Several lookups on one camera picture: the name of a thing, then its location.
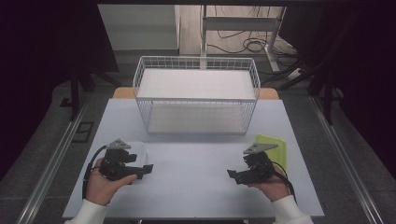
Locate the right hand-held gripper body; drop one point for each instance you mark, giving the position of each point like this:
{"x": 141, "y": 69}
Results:
{"x": 260, "y": 165}

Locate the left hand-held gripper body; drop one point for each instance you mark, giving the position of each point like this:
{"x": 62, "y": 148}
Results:
{"x": 113, "y": 163}

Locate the person's left hand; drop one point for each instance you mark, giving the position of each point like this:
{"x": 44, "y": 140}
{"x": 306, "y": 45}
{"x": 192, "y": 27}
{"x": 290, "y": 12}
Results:
{"x": 99, "y": 186}

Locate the person's right hand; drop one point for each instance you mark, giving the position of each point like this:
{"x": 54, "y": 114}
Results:
{"x": 274, "y": 188}

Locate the black floor plate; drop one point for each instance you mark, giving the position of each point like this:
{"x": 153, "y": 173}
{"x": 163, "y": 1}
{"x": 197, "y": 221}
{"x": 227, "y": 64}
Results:
{"x": 83, "y": 132}

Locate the light wooden board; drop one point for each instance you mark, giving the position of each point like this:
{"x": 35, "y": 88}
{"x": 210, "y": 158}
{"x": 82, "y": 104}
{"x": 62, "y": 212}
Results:
{"x": 123, "y": 93}

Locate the black stand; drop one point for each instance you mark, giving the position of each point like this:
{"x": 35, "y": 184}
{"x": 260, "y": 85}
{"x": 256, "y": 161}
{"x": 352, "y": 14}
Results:
{"x": 74, "y": 93}
{"x": 327, "y": 93}

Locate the white power strip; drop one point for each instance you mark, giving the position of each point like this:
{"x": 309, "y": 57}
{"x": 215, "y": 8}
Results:
{"x": 295, "y": 74}

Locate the white cabinet panel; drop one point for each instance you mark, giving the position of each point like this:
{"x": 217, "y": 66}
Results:
{"x": 140, "y": 28}

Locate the metal floor rail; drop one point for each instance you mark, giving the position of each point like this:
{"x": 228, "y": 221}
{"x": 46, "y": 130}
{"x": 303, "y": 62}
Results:
{"x": 53, "y": 161}
{"x": 345, "y": 161}

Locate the white metal desk frame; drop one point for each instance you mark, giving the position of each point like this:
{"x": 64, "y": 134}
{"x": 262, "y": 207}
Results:
{"x": 239, "y": 23}

